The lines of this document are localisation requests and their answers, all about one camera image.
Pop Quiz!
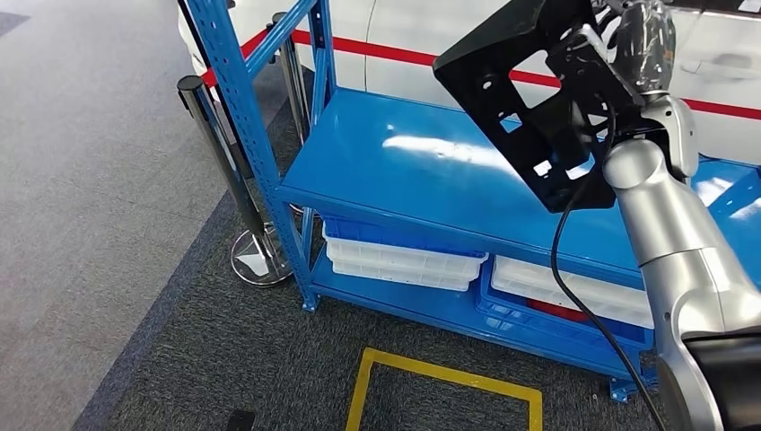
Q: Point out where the red barrier belt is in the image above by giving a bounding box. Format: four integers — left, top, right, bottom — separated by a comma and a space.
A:
200, 28, 270, 89
291, 30, 761, 121

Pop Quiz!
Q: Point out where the white plastic crate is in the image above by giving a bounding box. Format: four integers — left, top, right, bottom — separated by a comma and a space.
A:
325, 239, 485, 279
330, 260, 478, 294

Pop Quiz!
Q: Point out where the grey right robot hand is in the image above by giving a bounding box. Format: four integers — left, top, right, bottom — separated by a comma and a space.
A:
594, 0, 679, 96

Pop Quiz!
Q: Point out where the black plastic panel part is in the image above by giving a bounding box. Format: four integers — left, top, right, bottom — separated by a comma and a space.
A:
433, 0, 649, 214

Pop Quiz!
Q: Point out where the red object under bin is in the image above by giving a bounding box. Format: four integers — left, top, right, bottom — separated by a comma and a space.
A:
528, 299, 592, 324

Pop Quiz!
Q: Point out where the large white plastic bin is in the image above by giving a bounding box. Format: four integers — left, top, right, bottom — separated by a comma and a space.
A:
491, 255, 655, 330

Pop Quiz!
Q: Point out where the chrome stanchion post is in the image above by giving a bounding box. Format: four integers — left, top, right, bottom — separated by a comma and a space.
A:
176, 74, 297, 289
271, 10, 313, 218

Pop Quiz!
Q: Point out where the yellow floor tape square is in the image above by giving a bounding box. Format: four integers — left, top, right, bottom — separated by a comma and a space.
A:
345, 347, 544, 431

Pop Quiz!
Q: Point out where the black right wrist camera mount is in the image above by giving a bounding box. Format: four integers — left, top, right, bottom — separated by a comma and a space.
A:
546, 22, 649, 141

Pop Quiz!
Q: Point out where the blue metal shelf rack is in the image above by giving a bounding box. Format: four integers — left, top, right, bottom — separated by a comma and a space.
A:
178, 0, 761, 406

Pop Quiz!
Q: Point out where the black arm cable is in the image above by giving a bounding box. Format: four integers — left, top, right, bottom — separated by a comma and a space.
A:
549, 101, 667, 431

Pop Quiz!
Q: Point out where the white car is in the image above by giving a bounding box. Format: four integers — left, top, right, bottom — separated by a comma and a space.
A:
178, 0, 761, 168

